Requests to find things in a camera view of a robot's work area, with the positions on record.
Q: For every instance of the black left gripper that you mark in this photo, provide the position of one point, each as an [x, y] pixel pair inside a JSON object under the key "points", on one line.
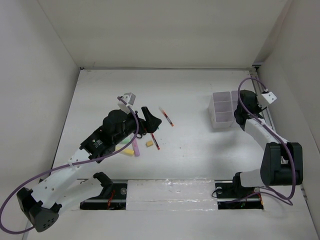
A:
{"points": [[150, 124]]}

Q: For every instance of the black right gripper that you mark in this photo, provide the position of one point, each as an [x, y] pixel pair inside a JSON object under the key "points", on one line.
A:
{"points": [[259, 107]]}

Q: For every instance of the red pen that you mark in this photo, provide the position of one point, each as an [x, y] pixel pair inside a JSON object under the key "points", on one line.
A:
{"points": [[155, 141], [166, 116]]}

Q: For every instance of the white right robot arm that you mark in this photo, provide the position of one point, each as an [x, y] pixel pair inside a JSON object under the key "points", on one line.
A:
{"points": [[282, 161]]}

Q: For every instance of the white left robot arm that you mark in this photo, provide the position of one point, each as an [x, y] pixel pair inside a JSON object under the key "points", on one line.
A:
{"points": [[44, 203]]}

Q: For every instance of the yellow eraser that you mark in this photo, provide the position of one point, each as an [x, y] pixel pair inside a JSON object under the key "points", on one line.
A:
{"points": [[149, 143]]}

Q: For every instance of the pink highlighter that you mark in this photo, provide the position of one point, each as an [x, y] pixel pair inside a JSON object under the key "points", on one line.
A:
{"points": [[135, 148]]}

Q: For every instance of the green highlighter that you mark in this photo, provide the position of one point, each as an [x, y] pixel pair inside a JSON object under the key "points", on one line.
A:
{"points": [[125, 141]]}

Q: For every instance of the white divided organizer left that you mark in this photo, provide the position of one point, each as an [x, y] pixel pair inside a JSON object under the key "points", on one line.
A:
{"points": [[220, 110]]}

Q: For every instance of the yellow highlighter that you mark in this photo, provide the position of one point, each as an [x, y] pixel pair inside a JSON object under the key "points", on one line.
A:
{"points": [[127, 152]]}

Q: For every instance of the black handled scissors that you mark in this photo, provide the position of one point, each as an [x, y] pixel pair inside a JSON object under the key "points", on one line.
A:
{"points": [[140, 135]]}

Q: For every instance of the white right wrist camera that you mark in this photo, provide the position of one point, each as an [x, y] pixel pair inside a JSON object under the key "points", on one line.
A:
{"points": [[266, 98]]}

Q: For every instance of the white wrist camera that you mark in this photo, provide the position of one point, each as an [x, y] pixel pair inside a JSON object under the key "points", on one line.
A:
{"points": [[266, 98], [125, 101]]}

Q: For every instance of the aluminium rail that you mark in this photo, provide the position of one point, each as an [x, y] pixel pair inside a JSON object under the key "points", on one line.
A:
{"points": [[258, 89]]}

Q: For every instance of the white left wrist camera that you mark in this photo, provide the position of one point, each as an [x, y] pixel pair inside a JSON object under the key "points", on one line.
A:
{"points": [[125, 101]]}

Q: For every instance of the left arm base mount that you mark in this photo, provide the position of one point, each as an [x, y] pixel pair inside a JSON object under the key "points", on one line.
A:
{"points": [[113, 196]]}

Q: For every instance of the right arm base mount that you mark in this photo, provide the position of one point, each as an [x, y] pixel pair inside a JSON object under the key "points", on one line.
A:
{"points": [[231, 195]]}

